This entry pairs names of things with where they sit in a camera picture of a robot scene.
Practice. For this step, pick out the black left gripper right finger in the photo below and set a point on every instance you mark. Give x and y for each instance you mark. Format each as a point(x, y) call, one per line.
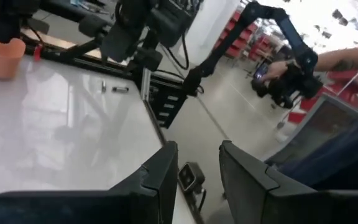
point(244, 177)

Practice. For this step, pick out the person's hand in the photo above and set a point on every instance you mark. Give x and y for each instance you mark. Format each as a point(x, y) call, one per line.
point(277, 70)

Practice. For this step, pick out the person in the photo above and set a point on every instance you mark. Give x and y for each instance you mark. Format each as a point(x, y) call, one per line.
point(346, 155)

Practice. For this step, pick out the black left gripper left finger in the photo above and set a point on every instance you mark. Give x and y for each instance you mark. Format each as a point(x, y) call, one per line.
point(160, 174)

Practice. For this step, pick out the black table-level camera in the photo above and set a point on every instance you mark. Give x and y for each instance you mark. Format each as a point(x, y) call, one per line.
point(191, 177)

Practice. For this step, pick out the grey framed cabinet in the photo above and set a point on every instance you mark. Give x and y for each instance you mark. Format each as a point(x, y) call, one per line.
point(322, 124)

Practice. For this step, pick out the red tag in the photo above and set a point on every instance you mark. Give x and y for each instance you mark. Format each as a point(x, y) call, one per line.
point(37, 52)

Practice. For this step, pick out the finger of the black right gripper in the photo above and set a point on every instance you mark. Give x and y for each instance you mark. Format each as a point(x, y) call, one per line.
point(82, 48)

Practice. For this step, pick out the person's forearm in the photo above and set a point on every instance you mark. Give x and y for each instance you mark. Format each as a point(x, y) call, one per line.
point(340, 59)

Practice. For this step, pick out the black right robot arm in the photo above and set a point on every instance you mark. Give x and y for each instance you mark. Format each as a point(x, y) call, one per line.
point(166, 18)

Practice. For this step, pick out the white building column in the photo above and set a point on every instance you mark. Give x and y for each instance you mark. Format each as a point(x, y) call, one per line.
point(210, 25)

